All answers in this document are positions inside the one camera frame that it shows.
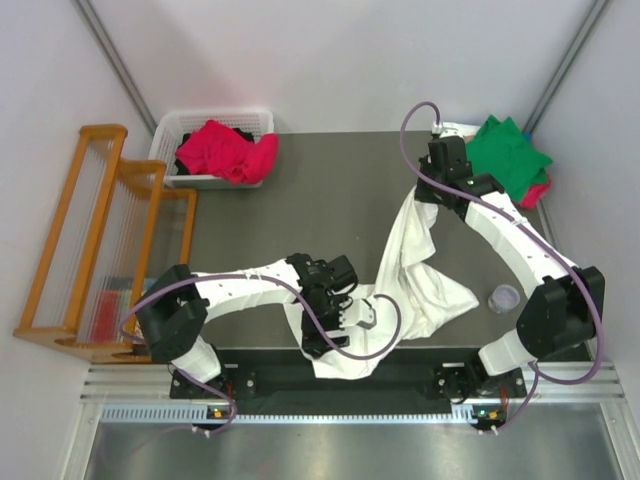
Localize white t-shirt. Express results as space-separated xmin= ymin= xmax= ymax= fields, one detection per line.
xmin=458 ymin=123 xmax=480 ymax=142
xmin=305 ymin=190 xmax=479 ymax=380

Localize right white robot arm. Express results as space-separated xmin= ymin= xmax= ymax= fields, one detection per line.
xmin=414 ymin=136 xmax=605 ymax=396

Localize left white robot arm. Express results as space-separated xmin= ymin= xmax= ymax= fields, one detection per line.
xmin=134 ymin=253 xmax=358 ymax=397

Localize folded white t-shirt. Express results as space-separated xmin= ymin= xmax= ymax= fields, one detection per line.
xmin=458 ymin=123 xmax=480 ymax=142

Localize folded green t-shirt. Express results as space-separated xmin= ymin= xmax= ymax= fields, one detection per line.
xmin=466 ymin=115 xmax=552 ymax=203

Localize folded pink t-shirt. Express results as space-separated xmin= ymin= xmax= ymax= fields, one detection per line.
xmin=515 ymin=174 xmax=552 ymax=210

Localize clear plastic cup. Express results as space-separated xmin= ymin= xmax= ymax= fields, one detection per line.
xmin=488 ymin=284 xmax=520 ymax=314

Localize pink t-shirt in basket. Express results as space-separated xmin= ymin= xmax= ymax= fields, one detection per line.
xmin=175 ymin=120 xmax=279 ymax=185

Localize wooden rack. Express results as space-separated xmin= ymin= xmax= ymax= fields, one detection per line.
xmin=14 ymin=124 xmax=197 ymax=364

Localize white plastic laundry basket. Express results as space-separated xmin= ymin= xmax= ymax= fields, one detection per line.
xmin=148 ymin=108 xmax=279 ymax=190

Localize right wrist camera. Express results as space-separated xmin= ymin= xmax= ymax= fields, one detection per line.
xmin=431 ymin=122 xmax=464 ymax=139

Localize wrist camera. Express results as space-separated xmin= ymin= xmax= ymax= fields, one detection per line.
xmin=338 ymin=299 xmax=377 ymax=330
xmin=431 ymin=122 xmax=464 ymax=139

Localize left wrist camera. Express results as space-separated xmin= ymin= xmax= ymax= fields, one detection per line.
xmin=338 ymin=299 xmax=377 ymax=330

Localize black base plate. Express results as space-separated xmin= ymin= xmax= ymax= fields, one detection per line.
xmin=168 ymin=347 xmax=529 ymax=416

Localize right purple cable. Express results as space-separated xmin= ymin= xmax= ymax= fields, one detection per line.
xmin=400 ymin=101 xmax=607 ymax=435

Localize white slotted cable duct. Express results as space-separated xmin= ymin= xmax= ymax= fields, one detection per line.
xmin=100 ymin=404 xmax=504 ymax=425

